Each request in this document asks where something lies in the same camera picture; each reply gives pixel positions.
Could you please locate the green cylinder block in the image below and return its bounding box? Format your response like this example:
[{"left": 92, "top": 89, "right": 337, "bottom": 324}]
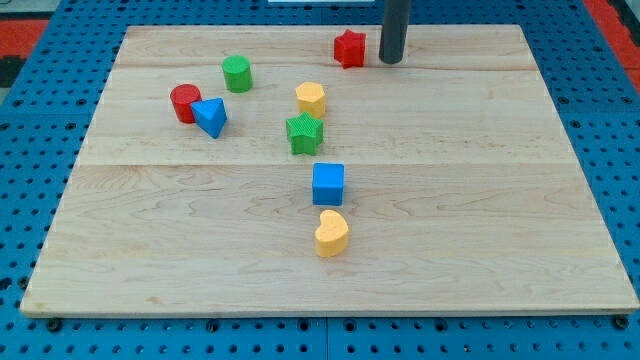
[{"left": 221, "top": 55, "right": 253, "bottom": 93}]

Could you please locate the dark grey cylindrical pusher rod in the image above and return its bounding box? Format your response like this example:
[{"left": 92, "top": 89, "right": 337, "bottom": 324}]
[{"left": 379, "top": 0, "right": 412, "bottom": 64}]

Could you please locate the blue cube block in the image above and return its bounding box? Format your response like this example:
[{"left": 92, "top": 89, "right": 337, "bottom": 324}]
[{"left": 312, "top": 163, "right": 345, "bottom": 206}]

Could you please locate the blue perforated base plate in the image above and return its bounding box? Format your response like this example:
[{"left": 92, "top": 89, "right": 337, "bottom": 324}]
[{"left": 1, "top": 1, "right": 639, "bottom": 359}]

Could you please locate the yellow heart block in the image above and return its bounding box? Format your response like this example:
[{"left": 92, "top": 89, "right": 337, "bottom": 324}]
[{"left": 314, "top": 209, "right": 350, "bottom": 258}]

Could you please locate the blue triangular prism block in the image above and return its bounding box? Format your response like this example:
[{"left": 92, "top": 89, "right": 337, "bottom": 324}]
[{"left": 191, "top": 98, "right": 227, "bottom": 139}]

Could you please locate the green star block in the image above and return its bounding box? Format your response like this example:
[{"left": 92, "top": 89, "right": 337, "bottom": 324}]
[{"left": 286, "top": 112, "right": 324, "bottom": 156}]

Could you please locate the light wooden board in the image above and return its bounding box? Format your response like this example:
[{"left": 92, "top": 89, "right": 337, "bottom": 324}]
[{"left": 20, "top": 25, "right": 639, "bottom": 318}]

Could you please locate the red cylinder block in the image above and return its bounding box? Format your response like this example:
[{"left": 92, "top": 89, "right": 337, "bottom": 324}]
[{"left": 170, "top": 84, "right": 201, "bottom": 124}]

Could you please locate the red star block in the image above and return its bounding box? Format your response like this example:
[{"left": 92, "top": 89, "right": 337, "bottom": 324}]
[{"left": 333, "top": 29, "right": 366, "bottom": 69}]

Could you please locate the yellow hexagon block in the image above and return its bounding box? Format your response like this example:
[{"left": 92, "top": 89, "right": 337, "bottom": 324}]
[{"left": 295, "top": 82, "right": 326, "bottom": 118}]

